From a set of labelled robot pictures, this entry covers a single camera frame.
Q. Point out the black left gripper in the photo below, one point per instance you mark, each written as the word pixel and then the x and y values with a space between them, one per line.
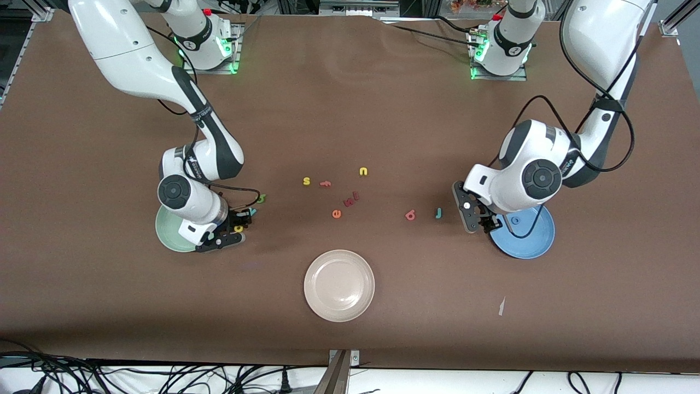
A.
pixel 494 221

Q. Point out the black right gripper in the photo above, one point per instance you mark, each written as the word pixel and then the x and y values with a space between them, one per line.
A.
pixel 236 216

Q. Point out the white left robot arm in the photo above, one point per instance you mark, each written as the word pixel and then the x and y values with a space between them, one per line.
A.
pixel 519 180

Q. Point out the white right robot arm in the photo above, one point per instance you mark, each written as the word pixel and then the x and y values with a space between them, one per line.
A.
pixel 126 49

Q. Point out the blue plate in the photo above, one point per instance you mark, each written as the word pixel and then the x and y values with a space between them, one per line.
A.
pixel 530 241

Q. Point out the green plate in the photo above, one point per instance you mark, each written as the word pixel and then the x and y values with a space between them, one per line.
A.
pixel 167 232

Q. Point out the white tape scrap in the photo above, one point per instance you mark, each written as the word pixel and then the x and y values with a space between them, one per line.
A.
pixel 501 307

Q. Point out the red letter k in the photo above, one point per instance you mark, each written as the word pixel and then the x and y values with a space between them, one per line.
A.
pixel 348 202

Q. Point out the beige plate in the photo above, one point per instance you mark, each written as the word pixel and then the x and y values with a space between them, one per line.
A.
pixel 339 285

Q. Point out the dried flower bunch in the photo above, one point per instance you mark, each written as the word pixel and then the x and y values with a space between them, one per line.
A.
pixel 470 4

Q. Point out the aluminium corner profile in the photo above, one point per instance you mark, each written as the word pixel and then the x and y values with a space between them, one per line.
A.
pixel 42 15
pixel 678 19

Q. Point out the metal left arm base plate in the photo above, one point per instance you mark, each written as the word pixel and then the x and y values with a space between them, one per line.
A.
pixel 511 77

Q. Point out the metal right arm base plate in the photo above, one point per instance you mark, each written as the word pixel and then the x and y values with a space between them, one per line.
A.
pixel 219 70

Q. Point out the metal table edge bracket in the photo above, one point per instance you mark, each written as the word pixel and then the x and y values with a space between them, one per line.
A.
pixel 336 377

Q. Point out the aluminium frame section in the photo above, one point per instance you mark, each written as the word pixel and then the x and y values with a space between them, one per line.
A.
pixel 355 8

